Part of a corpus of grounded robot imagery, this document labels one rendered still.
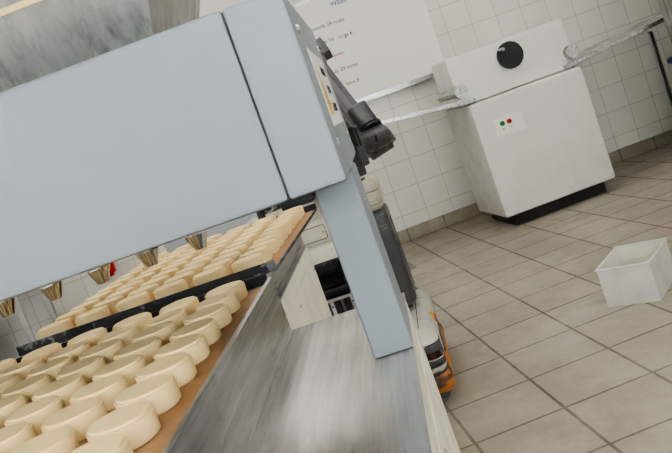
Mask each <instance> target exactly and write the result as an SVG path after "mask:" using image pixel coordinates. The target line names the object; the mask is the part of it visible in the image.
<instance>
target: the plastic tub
mask: <svg viewBox="0 0 672 453"><path fill-rule="evenodd" d="M667 239H668V238H667V237H666V238H660V239H655V240H649V241H643V242H637V243H632V244H626V245H620V246H615V247H614V248H613V249H612V251H611V252H610V253H609V254H608V255H607V256H606V258H605V259H604V260H603V261H602V262H601V264H600V265H599V266H598V267H597V268H596V270H595V271H594V272H597V275H598V278H599V281H600V284H601V287H602V290H603V293H604V297H605V300H606V303H607V306H608V307H615V306H623V305H631V304H639V303H647V302H654V301H661V300H662V298H663V297H664V295H665V293H666V292H667V290H668V288H669V287H670V285H671V283H672V256H671V253H670V250H669V247H668V244H667V241H666V240H667Z"/></svg>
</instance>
